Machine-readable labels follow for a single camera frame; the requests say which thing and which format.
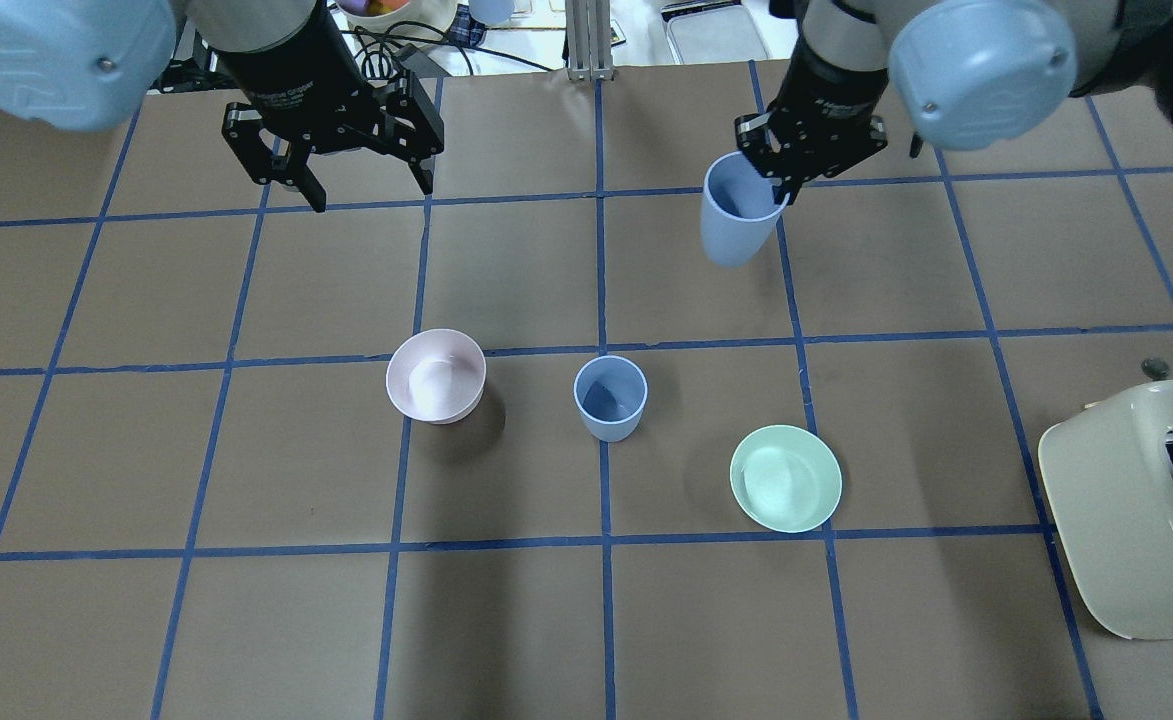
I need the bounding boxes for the white tray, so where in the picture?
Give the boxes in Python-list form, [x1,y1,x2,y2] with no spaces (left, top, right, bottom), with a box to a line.
[662,1,769,64]

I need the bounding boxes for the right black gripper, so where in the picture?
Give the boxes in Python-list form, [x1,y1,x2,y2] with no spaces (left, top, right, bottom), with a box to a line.
[734,40,889,208]

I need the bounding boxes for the black power adapter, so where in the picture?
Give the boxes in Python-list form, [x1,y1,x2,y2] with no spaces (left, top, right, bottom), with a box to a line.
[391,45,452,79]

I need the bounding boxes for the blue cup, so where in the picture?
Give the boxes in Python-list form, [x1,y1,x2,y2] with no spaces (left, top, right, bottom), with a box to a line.
[700,151,791,269]
[572,355,649,443]

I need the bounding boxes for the pink bowl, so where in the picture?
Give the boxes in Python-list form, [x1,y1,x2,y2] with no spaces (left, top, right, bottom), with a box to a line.
[385,328,487,424]

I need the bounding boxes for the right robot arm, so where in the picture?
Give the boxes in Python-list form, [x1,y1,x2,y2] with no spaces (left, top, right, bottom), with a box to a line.
[734,1,1173,204]

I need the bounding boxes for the cream toaster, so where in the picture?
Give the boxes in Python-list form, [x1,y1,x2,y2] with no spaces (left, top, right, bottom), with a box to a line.
[1037,381,1173,641]

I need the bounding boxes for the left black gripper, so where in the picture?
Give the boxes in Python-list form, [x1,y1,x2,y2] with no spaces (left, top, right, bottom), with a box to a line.
[190,1,445,213]

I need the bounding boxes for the green bowl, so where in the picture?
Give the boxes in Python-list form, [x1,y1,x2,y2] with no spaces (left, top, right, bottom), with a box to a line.
[728,424,845,534]

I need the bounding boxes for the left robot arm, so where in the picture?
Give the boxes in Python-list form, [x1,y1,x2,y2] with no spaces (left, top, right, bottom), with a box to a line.
[0,1,445,213]

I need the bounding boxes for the bowl of coloured blocks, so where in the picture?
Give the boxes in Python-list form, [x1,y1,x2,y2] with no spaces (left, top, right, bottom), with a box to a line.
[327,1,457,40]

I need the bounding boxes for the aluminium frame post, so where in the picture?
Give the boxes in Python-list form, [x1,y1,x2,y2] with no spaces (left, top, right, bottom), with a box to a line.
[564,0,615,82]

